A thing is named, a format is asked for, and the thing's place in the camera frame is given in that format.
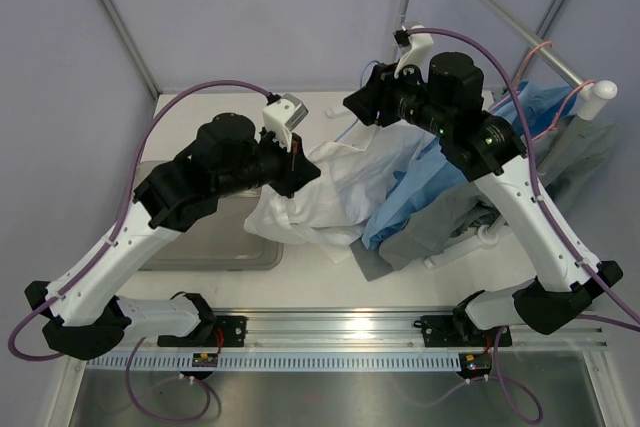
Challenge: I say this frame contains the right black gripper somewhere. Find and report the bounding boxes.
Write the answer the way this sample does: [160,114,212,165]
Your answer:
[343,57,453,139]

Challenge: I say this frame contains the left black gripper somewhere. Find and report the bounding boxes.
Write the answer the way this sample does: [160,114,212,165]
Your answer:
[215,126,321,199]

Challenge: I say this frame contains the white shirt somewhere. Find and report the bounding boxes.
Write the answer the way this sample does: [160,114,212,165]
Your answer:
[244,122,435,264]

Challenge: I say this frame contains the pink hanger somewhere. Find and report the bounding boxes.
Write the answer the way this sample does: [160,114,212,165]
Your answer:
[512,40,553,87]
[533,79,596,141]

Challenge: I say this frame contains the blue shirt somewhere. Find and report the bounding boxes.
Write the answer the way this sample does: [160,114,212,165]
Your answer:
[361,80,572,250]

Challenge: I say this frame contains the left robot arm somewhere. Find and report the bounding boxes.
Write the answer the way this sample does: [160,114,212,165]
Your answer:
[25,111,320,360]

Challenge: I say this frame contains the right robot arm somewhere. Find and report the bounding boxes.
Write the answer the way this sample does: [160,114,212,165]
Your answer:
[343,52,623,344]

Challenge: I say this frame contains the grey shirt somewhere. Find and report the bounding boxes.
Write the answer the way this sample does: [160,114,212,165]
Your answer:
[350,116,619,281]

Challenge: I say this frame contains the grey transparent plastic bin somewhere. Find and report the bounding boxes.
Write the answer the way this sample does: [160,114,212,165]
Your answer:
[141,190,284,272]

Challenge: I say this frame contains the white clothes rack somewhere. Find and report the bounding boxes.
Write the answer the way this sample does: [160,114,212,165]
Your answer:
[423,0,617,267]

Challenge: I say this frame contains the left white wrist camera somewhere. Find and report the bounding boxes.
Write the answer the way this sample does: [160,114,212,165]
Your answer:
[262,94,308,152]

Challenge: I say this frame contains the aluminium mounting rail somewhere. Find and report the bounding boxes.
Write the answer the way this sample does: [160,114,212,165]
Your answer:
[63,310,609,352]

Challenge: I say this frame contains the white slotted cable duct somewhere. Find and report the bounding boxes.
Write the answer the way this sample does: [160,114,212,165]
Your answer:
[87,351,462,372]

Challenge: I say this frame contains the left aluminium frame post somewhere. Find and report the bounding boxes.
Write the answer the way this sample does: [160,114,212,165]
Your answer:
[96,0,162,100]

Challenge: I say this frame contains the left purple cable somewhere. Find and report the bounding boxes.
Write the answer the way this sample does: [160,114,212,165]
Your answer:
[8,79,274,421]

